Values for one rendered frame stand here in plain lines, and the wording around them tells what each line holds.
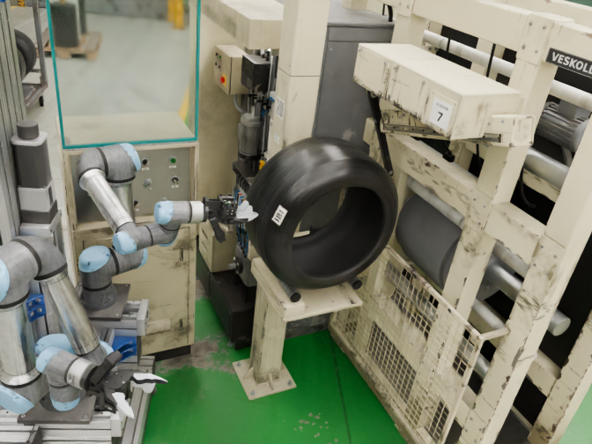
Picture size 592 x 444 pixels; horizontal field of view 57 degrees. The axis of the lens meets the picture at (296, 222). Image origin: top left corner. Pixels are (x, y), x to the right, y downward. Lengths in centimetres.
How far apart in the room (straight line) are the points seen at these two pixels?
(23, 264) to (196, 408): 155
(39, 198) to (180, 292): 117
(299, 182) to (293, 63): 47
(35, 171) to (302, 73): 99
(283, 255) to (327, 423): 119
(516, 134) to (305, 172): 68
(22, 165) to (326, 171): 95
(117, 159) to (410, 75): 108
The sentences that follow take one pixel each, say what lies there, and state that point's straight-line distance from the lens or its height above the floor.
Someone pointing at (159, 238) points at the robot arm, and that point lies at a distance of 187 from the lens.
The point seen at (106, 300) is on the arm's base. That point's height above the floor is 74.
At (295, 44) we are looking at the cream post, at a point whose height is 177.
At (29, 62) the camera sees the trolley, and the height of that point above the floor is 54.
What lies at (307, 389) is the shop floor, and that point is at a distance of 301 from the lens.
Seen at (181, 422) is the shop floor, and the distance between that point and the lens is 284.
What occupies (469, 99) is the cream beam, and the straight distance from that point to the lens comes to 173.
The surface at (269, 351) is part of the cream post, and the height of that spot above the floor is 25.
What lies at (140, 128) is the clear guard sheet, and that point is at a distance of 236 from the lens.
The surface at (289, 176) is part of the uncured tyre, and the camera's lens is 188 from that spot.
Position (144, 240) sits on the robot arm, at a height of 121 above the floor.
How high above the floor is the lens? 221
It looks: 30 degrees down
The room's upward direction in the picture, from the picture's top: 7 degrees clockwise
